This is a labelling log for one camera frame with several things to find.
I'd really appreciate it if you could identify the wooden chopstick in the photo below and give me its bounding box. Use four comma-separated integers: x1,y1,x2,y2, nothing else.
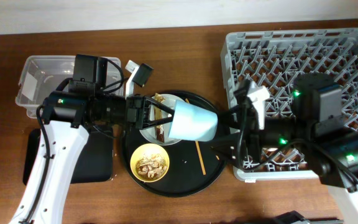
185,98,207,176

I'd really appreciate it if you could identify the grey dishwasher rack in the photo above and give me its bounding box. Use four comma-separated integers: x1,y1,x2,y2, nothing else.
220,27,358,182

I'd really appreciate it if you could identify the clear plastic bin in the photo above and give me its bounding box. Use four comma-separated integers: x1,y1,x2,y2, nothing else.
16,54,124,119

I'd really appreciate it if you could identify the yellow bowl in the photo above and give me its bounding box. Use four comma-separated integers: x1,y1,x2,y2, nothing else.
130,143,170,183

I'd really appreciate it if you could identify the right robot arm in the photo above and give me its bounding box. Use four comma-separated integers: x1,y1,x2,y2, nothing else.
209,73,358,223

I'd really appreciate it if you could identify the black rectangular tray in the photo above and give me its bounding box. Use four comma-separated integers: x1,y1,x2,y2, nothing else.
22,126,114,184

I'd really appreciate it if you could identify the light blue cup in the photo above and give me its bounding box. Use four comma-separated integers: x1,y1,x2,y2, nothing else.
168,101,218,142

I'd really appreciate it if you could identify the round black tray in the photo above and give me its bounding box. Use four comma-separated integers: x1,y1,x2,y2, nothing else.
120,90,229,198

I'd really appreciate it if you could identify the grey round plate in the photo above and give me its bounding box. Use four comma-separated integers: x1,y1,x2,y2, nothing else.
140,94,184,146

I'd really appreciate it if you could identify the gold snack wrapper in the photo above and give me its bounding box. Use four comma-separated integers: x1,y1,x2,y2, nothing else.
154,93,165,143

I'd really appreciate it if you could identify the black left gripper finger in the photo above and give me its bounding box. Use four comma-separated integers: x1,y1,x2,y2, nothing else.
146,116,173,128
144,96,175,114

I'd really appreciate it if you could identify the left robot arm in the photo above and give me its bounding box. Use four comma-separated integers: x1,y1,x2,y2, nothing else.
11,54,175,223

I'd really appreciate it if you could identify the food scraps pile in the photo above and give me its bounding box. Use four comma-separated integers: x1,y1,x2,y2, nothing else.
135,154,168,180

